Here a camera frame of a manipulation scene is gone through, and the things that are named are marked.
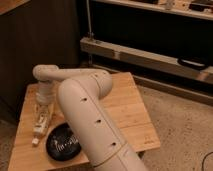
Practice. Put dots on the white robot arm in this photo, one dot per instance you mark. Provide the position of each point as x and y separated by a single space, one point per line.
78 96

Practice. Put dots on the vertical metal pole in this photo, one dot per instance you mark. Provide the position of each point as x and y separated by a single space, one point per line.
90 32

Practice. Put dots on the black ceramic bowl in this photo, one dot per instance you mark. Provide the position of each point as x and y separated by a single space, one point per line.
61 144

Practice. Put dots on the white plastic bottle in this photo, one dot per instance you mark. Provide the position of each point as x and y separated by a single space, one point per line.
41 126

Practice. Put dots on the black handle on rail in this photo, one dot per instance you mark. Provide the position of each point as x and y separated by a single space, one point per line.
192 65

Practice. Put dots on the long metal rail beam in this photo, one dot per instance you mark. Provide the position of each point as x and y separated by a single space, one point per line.
145 59

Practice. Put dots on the wooden wall shelf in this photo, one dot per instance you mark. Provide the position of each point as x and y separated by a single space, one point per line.
176 7

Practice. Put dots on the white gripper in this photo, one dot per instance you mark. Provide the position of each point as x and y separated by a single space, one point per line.
44 98

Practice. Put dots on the wooden table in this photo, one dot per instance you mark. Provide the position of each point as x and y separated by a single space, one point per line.
125 107

